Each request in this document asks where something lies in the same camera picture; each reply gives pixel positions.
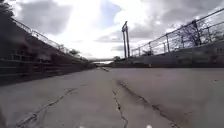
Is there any grey concrete wall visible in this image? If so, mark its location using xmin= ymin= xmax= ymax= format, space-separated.
xmin=113 ymin=41 xmax=224 ymax=69

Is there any grey concrete channel floor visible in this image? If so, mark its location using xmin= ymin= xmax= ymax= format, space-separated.
xmin=0 ymin=67 xmax=224 ymax=128

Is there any bare tree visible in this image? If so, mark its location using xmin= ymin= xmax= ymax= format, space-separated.
xmin=173 ymin=19 xmax=214 ymax=51

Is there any tall double pole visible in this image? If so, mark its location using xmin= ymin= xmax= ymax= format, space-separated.
xmin=121 ymin=20 xmax=132 ymax=60

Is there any dark stone retaining wall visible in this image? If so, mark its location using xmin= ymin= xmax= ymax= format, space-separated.
xmin=0 ymin=3 xmax=98 ymax=87

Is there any metal fence on grey wall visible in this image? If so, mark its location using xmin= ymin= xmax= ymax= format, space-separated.
xmin=130 ymin=8 xmax=224 ymax=58

